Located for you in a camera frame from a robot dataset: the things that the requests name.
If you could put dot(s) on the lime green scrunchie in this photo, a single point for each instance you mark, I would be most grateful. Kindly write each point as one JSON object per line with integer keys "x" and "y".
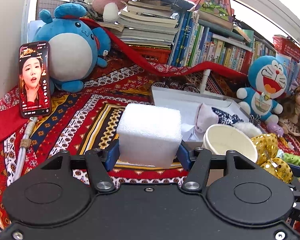
{"x": 291, "y": 158}

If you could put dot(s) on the purple small plush toy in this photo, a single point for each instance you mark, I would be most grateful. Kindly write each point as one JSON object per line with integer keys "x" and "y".
{"x": 275, "y": 128}

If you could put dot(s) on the triangular house puzzle box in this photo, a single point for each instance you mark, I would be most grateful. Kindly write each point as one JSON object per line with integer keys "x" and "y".
{"x": 217, "y": 12}

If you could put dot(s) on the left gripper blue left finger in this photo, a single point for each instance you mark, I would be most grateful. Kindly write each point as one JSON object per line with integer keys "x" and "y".
{"x": 113, "y": 154}

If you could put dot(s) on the brown haired doll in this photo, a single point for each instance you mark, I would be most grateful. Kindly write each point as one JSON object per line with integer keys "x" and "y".
{"x": 289, "y": 119}

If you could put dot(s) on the navy floral fabric pouch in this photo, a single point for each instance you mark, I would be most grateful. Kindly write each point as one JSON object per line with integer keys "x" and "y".
{"x": 226, "y": 118}

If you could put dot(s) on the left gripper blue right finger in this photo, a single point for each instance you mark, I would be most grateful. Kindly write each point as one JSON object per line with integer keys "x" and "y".
{"x": 183, "y": 155}

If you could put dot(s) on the white shallow cardboard box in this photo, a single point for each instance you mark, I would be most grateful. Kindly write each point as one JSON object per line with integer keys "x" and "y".
{"x": 188, "y": 104}

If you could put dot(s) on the smartphone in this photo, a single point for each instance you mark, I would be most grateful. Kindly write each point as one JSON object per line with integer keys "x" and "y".
{"x": 34, "y": 79}

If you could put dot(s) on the stack of lying books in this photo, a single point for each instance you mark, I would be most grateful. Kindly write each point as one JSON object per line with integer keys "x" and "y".
{"x": 152, "y": 23}

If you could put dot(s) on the white paper cup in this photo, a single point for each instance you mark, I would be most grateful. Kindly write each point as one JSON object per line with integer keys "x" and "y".
{"x": 220, "y": 138}

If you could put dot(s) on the white fluffy plush toy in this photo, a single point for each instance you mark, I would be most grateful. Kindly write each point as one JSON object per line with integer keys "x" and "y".
{"x": 249, "y": 129}

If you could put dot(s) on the patterned red tablecloth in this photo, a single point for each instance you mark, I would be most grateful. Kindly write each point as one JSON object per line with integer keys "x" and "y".
{"x": 60, "y": 198}

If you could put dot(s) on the red plastic basket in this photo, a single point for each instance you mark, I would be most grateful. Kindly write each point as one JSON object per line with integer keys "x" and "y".
{"x": 286, "y": 47}

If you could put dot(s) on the white pvc pipe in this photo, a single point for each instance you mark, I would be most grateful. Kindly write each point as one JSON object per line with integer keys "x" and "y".
{"x": 206, "y": 74}

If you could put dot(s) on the gold sequin heart cushion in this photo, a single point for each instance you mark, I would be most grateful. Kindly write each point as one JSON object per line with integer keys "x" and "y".
{"x": 267, "y": 149}

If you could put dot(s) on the blue round plush toy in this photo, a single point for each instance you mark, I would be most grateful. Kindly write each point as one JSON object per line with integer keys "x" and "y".
{"x": 75, "y": 49}

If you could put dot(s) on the white foam block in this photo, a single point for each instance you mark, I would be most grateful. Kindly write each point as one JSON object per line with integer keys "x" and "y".
{"x": 149, "y": 135}

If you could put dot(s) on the black binder clip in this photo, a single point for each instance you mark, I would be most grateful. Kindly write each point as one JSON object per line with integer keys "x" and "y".
{"x": 255, "y": 120}

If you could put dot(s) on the Doraemon plush toy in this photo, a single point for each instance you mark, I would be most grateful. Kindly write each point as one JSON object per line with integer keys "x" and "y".
{"x": 268, "y": 81}

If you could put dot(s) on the red plastic crate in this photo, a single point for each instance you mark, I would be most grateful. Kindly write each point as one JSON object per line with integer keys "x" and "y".
{"x": 152, "y": 54}

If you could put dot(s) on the row of upright books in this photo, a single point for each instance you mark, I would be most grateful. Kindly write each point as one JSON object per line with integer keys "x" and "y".
{"x": 200, "y": 41}

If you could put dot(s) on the miniature metal bicycle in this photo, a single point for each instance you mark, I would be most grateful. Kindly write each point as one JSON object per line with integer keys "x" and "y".
{"x": 171, "y": 84}

